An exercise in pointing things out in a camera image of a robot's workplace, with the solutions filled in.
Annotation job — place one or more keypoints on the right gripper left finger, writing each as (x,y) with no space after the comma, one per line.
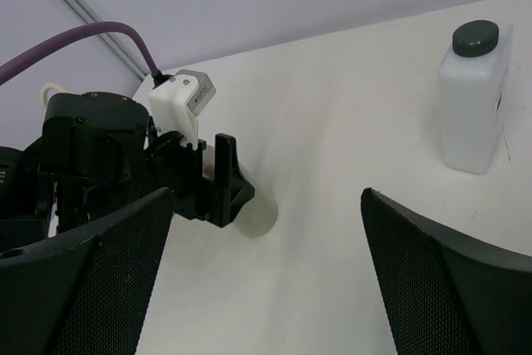
(86,291)

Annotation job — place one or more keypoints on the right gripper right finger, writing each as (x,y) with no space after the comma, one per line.
(444,291)

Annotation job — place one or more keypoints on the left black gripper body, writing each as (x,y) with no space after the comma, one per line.
(100,151)

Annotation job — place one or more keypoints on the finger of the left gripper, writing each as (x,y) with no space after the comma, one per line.
(233,190)

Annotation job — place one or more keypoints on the frosted jar beige lid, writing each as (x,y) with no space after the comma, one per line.
(259,215)

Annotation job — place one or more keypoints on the white bottle dark cap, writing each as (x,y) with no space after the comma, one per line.
(472,82)

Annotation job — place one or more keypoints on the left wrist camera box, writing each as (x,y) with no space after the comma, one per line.
(176,104)

